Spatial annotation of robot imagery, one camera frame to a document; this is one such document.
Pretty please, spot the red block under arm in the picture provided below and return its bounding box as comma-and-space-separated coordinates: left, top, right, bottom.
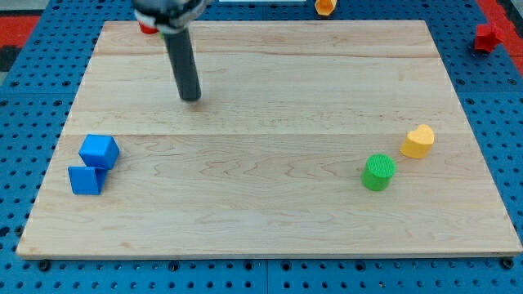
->
138, 21, 159, 34

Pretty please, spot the red star block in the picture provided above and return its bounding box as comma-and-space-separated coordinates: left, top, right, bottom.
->
473, 24, 504, 53

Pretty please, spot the yellow heart block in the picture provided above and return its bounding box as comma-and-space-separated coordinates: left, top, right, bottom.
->
400, 124, 435, 159

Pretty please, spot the green cylinder block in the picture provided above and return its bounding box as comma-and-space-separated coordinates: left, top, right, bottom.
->
360, 154, 396, 191

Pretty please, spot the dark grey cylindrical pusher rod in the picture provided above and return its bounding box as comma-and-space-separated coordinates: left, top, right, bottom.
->
163, 29, 201, 103

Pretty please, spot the light wooden board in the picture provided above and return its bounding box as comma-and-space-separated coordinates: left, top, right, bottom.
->
16, 20, 522, 260

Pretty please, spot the orange hexagon block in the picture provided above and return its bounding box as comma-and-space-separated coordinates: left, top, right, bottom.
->
314, 0, 337, 16

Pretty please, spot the grey robot arm end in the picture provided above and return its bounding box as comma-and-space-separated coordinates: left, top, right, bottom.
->
131, 0, 212, 33

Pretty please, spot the blue cube block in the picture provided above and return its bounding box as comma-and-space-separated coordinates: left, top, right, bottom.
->
78, 134, 119, 170

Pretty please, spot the blue slanted block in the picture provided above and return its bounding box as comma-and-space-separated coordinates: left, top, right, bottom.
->
68, 167, 108, 195

